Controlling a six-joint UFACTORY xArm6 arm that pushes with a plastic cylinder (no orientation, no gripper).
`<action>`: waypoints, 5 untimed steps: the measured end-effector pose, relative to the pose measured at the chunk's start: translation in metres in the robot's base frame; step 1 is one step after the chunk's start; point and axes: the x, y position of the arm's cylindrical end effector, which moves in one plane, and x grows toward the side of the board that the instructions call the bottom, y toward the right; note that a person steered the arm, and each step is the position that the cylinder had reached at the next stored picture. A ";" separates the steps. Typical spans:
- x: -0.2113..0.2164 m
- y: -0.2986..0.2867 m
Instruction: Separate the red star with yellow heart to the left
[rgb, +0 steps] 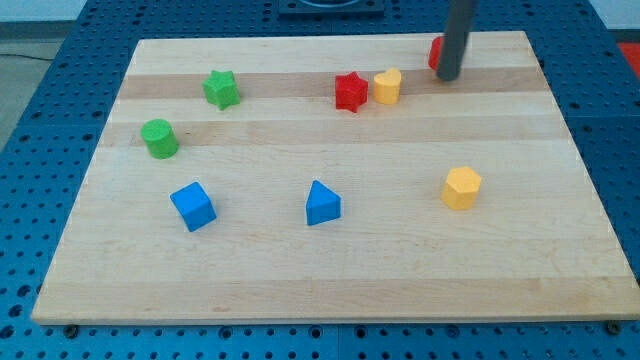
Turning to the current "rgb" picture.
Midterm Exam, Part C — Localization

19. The light wooden board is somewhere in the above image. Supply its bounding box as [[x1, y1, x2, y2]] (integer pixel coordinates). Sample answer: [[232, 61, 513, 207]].
[[32, 31, 639, 325]]

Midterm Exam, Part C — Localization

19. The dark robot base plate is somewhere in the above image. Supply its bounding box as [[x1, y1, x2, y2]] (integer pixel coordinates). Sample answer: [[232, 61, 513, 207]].
[[278, 0, 385, 18]]

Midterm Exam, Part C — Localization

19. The yellow heart block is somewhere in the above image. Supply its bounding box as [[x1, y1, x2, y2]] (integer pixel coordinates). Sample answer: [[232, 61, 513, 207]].
[[373, 68, 402, 105]]

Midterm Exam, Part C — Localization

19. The yellow hexagon block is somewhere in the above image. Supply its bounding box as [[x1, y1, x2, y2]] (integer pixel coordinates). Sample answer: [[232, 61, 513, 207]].
[[441, 166, 482, 210]]

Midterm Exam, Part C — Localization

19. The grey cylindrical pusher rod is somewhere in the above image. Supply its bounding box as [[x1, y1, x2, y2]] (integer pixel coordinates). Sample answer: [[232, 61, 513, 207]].
[[436, 0, 477, 82]]

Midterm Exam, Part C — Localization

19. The blue cube block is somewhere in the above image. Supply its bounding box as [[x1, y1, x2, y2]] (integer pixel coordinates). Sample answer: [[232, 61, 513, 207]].
[[170, 182, 217, 232]]

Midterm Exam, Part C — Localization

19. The green star block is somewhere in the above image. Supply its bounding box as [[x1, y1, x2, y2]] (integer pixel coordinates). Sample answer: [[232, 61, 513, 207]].
[[202, 70, 240, 110]]

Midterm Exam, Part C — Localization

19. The green cylinder block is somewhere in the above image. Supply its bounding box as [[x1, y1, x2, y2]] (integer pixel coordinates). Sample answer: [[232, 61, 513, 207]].
[[140, 119, 179, 159]]

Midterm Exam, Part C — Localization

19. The blue triangle block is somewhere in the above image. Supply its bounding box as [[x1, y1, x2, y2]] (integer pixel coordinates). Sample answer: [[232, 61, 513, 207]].
[[305, 180, 342, 226]]

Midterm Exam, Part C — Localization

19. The red block behind rod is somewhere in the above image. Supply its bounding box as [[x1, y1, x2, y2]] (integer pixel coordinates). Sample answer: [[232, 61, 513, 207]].
[[428, 36, 444, 70]]

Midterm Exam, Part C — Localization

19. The red star block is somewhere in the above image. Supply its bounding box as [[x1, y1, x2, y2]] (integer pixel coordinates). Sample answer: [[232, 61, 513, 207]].
[[335, 72, 368, 113]]

